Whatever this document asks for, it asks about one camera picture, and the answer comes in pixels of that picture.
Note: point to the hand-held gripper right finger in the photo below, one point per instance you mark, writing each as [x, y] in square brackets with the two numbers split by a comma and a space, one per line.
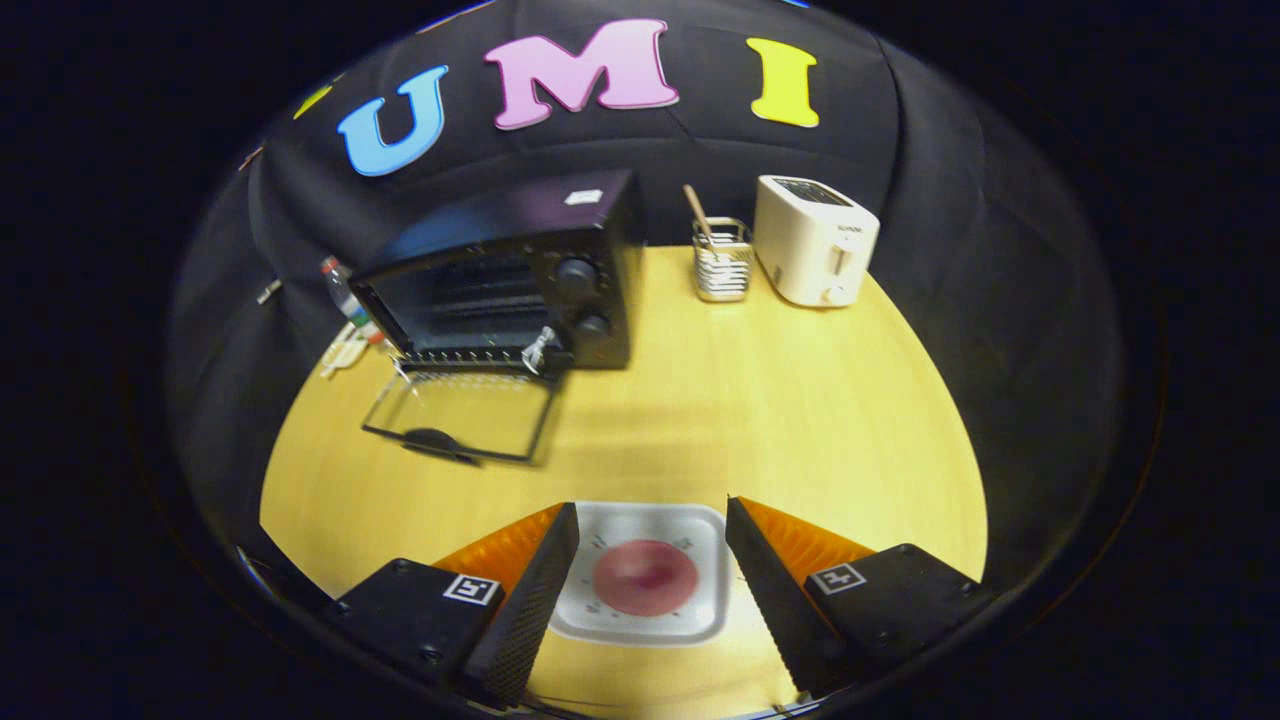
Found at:
[780, 610]

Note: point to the wooden spoon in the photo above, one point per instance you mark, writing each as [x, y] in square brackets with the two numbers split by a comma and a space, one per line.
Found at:
[698, 210]

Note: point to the white divided snack tray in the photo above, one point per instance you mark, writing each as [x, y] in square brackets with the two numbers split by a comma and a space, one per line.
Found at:
[345, 352]

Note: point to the clear plastic water bottle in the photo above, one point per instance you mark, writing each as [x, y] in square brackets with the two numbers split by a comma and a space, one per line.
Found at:
[342, 295]

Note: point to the white square plate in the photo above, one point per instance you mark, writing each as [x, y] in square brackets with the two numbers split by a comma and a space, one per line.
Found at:
[640, 520]

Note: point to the white bread toaster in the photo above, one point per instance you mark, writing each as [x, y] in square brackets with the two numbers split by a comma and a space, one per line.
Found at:
[810, 245]

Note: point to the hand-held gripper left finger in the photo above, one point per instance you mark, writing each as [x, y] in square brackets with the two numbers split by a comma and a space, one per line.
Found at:
[525, 620]

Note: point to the small silver clip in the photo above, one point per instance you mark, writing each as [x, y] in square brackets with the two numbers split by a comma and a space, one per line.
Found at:
[268, 291]

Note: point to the metal oven rack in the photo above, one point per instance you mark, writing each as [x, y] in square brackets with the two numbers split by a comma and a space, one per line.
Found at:
[470, 357]

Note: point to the black toaster oven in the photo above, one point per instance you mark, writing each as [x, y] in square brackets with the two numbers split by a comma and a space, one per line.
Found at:
[500, 230]

